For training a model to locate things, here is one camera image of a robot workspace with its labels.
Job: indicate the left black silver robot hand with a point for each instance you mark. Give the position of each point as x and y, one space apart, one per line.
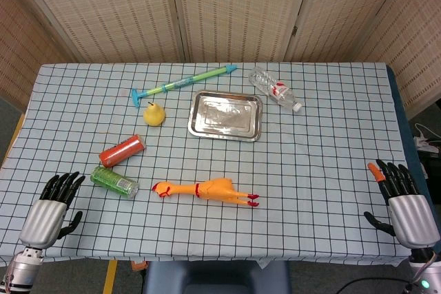
43 221

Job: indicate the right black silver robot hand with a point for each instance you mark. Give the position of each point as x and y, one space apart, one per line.
411 218

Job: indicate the orange rubber chicken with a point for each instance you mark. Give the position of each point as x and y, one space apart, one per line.
213 189

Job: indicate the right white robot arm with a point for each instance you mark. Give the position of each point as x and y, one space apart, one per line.
425 271

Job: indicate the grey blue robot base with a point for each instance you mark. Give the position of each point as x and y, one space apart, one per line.
217 278

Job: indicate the silver metal tray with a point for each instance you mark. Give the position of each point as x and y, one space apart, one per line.
225 116

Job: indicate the green drink can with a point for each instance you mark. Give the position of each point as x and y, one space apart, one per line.
113 181

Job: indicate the orange drink can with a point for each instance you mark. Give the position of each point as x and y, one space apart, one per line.
122 151

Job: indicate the orange box under table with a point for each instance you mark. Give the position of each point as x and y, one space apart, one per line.
139 266

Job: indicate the light blue checked tablecloth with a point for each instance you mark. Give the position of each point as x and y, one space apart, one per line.
310 170

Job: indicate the yellow toy pear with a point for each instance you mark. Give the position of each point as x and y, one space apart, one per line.
154 115

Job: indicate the clear plastic water bottle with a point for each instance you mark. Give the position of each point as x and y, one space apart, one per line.
275 89

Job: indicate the green blue water squirter toy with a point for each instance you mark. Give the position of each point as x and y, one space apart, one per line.
179 83

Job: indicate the woven beige folding screen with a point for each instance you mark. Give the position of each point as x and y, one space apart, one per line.
224 8

